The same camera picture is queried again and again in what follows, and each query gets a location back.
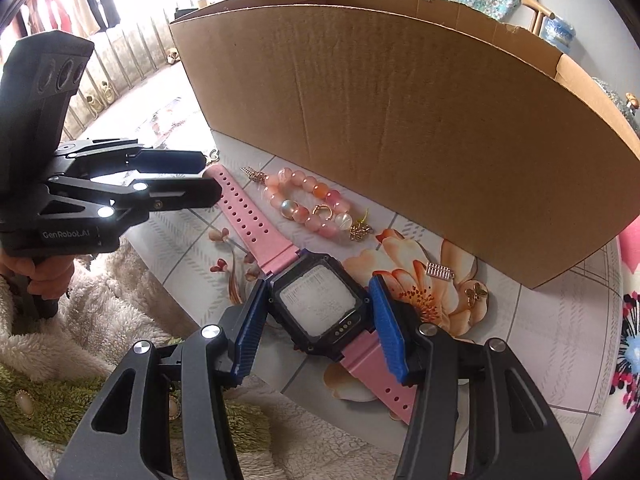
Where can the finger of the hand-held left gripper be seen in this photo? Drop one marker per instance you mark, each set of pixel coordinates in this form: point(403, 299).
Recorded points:
point(190, 195)
point(170, 161)

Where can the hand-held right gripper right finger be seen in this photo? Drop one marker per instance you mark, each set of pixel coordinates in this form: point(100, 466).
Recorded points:
point(387, 330)

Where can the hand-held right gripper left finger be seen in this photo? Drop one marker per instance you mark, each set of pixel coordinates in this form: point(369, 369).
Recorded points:
point(250, 330)

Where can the gold filigree flower earring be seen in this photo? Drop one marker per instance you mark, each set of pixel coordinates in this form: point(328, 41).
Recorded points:
point(360, 231)

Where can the brown cardboard box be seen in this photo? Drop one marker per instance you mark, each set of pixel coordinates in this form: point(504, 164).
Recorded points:
point(400, 110)

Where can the person's left hand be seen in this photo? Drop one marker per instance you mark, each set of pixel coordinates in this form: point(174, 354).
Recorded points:
point(47, 280)

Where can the small gold hook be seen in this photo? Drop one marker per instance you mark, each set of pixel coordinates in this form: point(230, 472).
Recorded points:
point(214, 156)

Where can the gold bar charm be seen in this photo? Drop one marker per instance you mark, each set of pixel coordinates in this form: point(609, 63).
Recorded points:
point(252, 174)

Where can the silver rectangular charm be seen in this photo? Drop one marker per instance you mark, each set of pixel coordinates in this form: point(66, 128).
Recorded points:
point(439, 270)

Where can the white panelled cabinet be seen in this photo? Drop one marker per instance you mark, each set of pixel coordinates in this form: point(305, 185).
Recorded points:
point(115, 65)

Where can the gold clover earring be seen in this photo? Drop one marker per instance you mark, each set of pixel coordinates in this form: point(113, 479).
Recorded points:
point(476, 291)

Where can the green fluffy garment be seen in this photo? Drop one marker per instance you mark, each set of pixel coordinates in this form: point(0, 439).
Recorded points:
point(55, 400)

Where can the pink floral blanket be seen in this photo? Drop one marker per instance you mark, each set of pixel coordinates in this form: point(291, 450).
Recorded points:
point(627, 350)

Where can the mushroom-shaped ornament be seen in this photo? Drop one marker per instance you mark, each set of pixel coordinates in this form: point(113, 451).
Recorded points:
point(632, 101)

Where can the blue label water bottle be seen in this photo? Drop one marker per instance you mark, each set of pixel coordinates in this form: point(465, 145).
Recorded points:
point(557, 31)

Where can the wooden chair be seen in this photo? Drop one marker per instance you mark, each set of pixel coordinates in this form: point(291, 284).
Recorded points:
point(537, 12)

